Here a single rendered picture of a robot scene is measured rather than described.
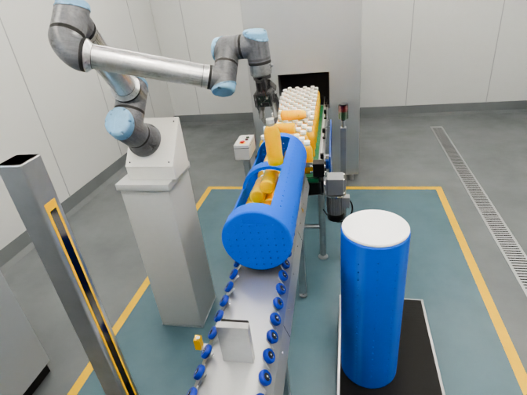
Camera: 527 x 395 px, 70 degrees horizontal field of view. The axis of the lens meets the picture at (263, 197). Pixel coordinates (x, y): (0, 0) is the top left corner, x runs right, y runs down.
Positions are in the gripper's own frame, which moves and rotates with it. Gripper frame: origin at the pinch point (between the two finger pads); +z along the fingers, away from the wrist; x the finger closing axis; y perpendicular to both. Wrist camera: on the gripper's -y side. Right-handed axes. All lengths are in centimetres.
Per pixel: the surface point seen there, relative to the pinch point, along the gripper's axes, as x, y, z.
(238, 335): 0, 83, 35
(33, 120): -275, -153, 40
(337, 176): 23, -63, 66
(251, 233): -5, 40, 30
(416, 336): 66, 4, 134
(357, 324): 34, 35, 87
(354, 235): 34, 26, 42
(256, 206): -1.9, 35.7, 20.4
